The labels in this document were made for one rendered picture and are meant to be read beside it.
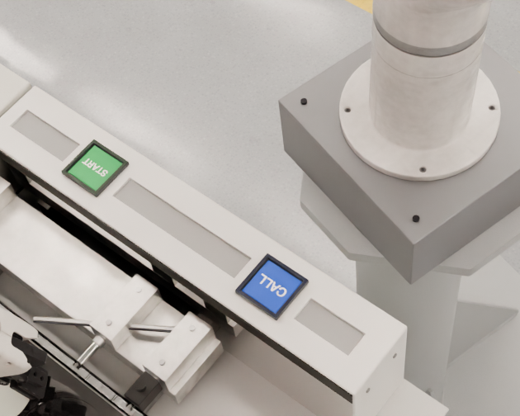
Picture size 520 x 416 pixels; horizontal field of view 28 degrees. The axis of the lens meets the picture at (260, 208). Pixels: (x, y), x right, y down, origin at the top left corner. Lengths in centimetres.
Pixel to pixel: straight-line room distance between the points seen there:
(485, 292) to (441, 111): 105
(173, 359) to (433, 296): 51
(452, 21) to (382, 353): 34
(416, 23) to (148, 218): 37
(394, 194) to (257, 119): 125
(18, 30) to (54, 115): 147
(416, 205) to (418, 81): 16
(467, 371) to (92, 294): 104
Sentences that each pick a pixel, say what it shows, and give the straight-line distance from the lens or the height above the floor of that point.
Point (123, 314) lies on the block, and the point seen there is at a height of 91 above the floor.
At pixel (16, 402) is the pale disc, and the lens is 117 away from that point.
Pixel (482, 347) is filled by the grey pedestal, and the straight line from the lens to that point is 211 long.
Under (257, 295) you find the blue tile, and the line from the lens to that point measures 109.
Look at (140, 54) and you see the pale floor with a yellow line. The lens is 259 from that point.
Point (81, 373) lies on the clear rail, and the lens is 115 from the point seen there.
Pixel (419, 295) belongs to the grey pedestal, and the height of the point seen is 60.
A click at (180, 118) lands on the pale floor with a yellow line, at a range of 244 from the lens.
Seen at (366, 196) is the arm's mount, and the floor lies 92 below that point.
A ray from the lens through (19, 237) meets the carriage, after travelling 128.
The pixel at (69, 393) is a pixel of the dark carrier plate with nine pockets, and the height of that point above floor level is 90.
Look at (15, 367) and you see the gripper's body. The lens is 106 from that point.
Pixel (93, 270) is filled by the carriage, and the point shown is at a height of 88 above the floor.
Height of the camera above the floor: 193
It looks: 58 degrees down
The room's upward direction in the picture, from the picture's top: 10 degrees counter-clockwise
